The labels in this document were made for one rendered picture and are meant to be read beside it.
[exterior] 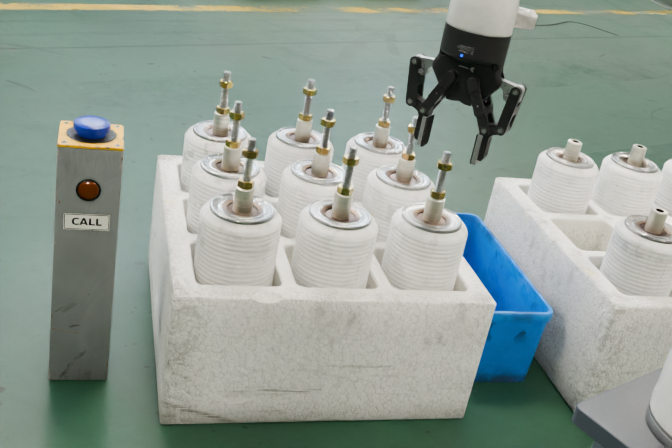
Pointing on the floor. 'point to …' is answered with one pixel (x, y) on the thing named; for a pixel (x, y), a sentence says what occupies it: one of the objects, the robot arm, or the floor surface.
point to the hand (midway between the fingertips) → (450, 143)
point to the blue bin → (505, 306)
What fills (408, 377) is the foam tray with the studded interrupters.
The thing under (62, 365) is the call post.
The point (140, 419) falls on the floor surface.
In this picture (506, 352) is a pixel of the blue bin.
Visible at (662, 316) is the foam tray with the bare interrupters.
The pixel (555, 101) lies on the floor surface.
